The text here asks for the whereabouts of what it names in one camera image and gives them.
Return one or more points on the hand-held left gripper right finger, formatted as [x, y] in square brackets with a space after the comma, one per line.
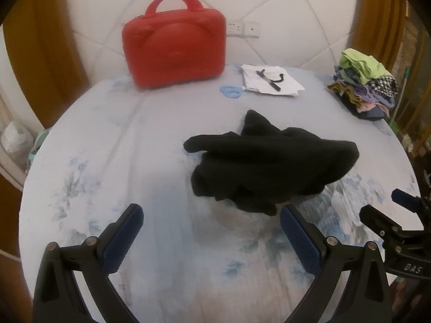
[302, 242]

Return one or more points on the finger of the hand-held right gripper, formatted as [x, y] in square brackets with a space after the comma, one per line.
[403, 197]
[378, 220]

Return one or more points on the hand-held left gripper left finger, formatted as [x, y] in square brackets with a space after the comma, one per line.
[122, 240]

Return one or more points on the black garment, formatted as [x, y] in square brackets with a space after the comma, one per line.
[269, 171]

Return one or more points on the pile of colourful clothes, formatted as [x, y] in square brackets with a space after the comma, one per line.
[365, 84]

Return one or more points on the teal cloth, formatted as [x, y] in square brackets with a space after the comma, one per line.
[37, 143]

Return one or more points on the clear plastic bag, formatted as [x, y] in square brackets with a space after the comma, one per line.
[15, 139]

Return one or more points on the stack of white papers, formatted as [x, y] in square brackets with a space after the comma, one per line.
[289, 82]

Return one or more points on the black pen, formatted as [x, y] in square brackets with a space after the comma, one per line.
[267, 80]

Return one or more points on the wooden headboard side panel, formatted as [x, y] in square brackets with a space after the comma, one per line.
[377, 23]
[43, 57]

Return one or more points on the red hard carry case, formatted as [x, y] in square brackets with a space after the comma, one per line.
[173, 52]

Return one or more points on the white padded headboard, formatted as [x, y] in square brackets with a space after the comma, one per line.
[286, 3]

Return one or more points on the white wall socket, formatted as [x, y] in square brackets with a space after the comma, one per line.
[234, 28]
[252, 30]

